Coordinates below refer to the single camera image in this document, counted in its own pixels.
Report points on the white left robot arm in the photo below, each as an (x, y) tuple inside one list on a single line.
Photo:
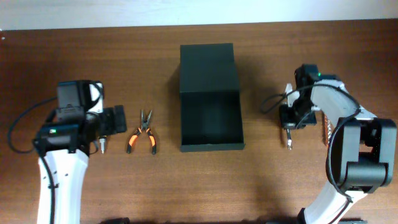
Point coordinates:
[(63, 145)]

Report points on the silver ratchet wrench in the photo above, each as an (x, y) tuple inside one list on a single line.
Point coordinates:
[(289, 139)]

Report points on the orange black needle-nose pliers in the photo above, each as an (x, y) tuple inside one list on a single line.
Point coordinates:
[(143, 128)]

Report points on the black open storage box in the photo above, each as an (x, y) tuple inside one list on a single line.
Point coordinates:
[(211, 118)]

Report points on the orange socket bit rail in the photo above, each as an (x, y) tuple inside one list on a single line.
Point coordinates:
[(327, 129)]

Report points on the black yellow screwdriver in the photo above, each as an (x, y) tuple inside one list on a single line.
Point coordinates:
[(102, 144)]

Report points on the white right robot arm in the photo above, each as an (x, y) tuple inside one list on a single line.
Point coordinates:
[(361, 147)]

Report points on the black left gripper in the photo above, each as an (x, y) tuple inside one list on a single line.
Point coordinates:
[(112, 114)]

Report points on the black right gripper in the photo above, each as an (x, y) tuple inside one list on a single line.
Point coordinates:
[(286, 121)]

